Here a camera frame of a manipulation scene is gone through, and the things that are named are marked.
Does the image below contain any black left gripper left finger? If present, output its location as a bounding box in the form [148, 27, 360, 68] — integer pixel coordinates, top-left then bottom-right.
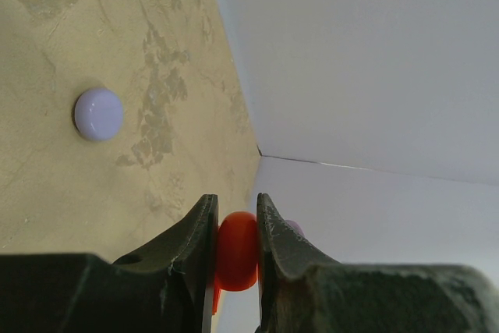
[1, 194, 218, 332]

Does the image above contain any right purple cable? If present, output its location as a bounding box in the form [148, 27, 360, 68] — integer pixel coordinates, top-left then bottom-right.
[285, 219, 306, 239]

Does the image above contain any lilac earbud charging case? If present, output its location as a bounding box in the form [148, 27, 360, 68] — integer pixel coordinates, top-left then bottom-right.
[74, 87, 124, 142]

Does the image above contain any orange earbud charging case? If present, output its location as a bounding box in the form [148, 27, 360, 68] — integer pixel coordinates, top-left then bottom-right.
[212, 211, 258, 315]

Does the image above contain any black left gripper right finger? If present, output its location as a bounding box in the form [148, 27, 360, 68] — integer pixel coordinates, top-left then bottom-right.
[257, 193, 498, 332]

